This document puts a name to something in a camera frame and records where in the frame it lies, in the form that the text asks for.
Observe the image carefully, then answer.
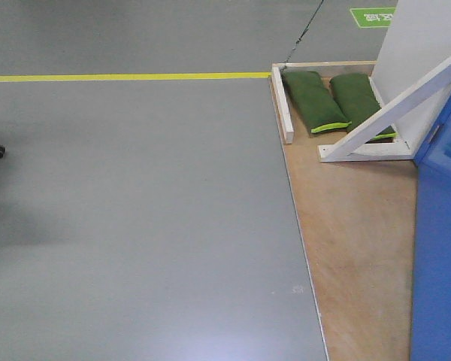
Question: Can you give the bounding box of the green sandbag beside brace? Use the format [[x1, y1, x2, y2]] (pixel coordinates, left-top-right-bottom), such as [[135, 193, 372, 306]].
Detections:
[[329, 73, 381, 132]]

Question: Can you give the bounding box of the white border rail left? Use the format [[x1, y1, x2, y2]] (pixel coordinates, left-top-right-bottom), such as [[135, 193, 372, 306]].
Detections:
[[271, 64, 295, 144]]

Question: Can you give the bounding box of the green sandbag far left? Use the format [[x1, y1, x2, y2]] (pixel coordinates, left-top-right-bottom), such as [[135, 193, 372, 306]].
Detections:
[[282, 71, 351, 134]]

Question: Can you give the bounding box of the wooden platform base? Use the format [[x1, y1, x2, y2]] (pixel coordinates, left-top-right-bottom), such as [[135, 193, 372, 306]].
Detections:
[[269, 60, 418, 361]]

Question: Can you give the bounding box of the white door frame post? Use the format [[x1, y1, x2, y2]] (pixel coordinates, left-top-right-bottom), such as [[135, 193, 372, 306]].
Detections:
[[373, 0, 451, 155]]

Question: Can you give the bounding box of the white diagonal brace far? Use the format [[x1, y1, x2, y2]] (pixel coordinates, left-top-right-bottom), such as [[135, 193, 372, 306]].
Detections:
[[318, 56, 451, 162]]

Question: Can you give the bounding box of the green floor sign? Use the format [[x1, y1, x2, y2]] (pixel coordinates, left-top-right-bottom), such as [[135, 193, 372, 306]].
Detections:
[[350, 7, 396, 29]]

